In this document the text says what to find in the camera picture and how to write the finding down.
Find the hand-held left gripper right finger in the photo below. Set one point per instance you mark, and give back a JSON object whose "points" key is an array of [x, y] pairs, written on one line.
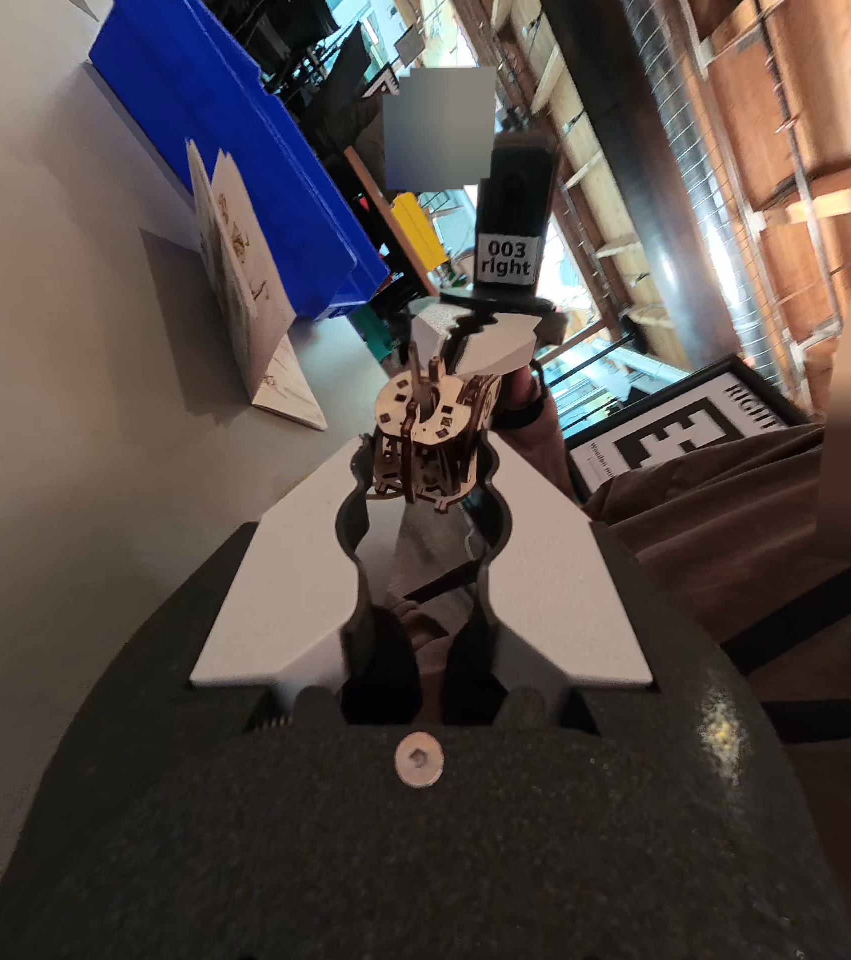
{"points": [[568, 600]]}

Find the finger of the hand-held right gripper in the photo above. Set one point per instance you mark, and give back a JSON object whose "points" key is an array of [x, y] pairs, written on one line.
{"points": [[504, 345], [431, 326]]}

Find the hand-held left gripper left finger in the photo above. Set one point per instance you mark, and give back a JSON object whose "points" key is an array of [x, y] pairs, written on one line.
{"points": [[283, 600]]}

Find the wooden mechanical model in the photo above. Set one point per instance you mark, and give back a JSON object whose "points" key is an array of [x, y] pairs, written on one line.
{"points": [[414, 420]]}

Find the person's right hand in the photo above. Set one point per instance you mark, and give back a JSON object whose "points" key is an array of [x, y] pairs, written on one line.
{"points": [[545, 450]]}

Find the green container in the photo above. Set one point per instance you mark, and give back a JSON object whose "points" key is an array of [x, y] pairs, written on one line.
{"points": [[374, 334]]}

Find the yellow plastic bin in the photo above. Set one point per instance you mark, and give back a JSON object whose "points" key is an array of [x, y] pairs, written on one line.
{"points": [[418, 232]]}

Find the person's brown clothing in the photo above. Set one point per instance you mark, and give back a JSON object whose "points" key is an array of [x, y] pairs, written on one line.
{"points": [[695, 510]]}

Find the white instruction booklet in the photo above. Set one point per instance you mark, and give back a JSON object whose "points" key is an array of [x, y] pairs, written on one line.
{"points": [[245, 300]]}

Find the framed marker sign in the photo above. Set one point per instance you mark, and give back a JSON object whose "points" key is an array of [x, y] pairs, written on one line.
{"points": [[695, 427]]}

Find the blue plastic bin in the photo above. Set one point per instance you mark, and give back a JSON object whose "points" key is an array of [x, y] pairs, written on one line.
{"points": [[208, 112]]}

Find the silver ventilation duct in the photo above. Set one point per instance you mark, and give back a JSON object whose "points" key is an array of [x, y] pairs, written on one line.
{"points": [[703, 187]]}

